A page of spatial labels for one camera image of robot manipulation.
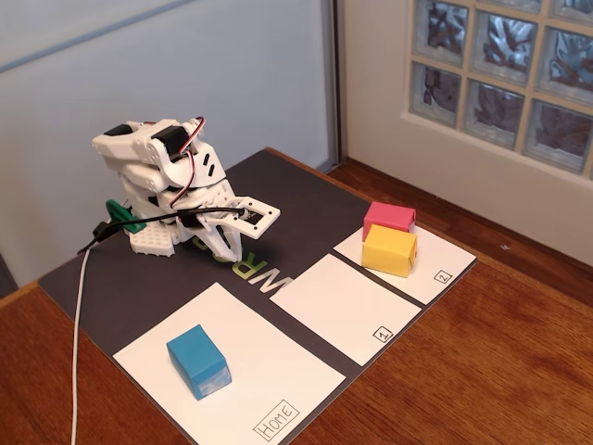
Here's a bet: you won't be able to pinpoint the frosted glass block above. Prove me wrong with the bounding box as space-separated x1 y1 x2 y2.
550 0 593 22
538 26 593 107
413 0 470 67
463 78 525 148
524 98 590 172
471 9 539 85
410 62 463 122

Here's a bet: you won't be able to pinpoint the white paper sheet marked HOME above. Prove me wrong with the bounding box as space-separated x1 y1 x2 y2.
112 281 347 445

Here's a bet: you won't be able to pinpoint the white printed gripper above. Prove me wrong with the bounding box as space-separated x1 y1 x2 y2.
157 178 246 261

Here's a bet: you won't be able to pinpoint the green table clamp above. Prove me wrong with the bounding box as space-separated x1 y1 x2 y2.
105 198 148 235

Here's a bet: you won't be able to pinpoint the white power cable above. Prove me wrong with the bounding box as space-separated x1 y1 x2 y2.
69 248 94 445

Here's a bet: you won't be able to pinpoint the blue paper box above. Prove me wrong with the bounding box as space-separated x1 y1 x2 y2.
165 324 233 402

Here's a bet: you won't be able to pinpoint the red white servo wire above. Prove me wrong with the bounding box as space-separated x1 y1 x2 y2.
169 115 208 210

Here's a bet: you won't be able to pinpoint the yellow paper box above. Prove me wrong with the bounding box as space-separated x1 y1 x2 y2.
360 224 419 279

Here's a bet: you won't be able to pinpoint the white paper sheet marked 1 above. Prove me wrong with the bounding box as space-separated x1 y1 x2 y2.
269 253 423 367

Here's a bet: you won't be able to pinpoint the black WRO printed mat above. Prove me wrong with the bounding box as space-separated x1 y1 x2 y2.
37 147 478 445

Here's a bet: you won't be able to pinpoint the grey metal door frame post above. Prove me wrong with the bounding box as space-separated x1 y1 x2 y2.
320 0 347 171

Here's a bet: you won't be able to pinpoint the cream window frame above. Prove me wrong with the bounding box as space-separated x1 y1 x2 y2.
400 0 593 182

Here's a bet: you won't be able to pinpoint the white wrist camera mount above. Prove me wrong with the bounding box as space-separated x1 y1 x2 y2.
221 196 283 241

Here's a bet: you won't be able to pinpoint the white paper sheet marked 2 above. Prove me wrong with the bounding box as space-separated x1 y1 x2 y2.
333 226 476 306

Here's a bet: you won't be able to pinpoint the pink paper box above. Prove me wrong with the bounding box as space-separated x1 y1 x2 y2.
362 200 417 242

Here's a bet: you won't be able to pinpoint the black camera cable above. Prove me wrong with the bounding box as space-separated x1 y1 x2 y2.
77 206 246 255

